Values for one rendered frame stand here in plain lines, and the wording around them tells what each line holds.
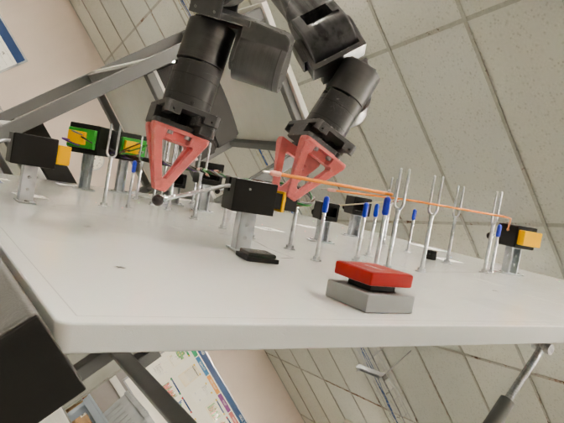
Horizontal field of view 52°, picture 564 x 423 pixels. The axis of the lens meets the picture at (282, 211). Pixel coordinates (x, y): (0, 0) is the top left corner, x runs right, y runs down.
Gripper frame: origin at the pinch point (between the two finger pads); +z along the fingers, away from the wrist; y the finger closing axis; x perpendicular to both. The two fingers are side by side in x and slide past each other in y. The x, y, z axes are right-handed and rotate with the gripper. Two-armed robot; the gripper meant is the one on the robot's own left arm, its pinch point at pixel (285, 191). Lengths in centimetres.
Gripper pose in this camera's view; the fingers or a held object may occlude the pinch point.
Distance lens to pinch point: 75.7
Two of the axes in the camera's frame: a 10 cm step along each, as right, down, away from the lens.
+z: -5.3, 8.4, -1.2
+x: -7.6, -5.3, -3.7
